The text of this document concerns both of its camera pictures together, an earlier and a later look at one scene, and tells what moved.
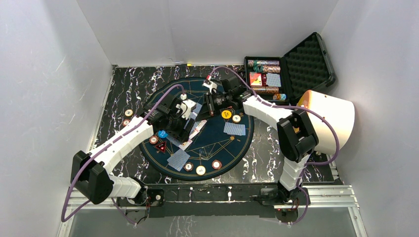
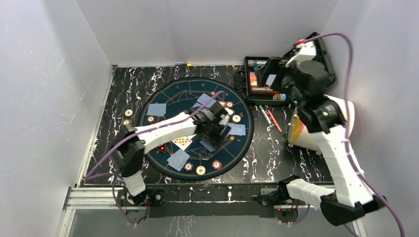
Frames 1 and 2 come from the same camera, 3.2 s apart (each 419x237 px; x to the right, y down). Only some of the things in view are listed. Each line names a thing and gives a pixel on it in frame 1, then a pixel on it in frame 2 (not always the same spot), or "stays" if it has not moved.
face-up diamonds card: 185,145 stays
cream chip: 200,170 stays
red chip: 216,164 stays
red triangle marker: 161,146 stays
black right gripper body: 215,103 → 288,74
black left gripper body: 183,129 → 215,130
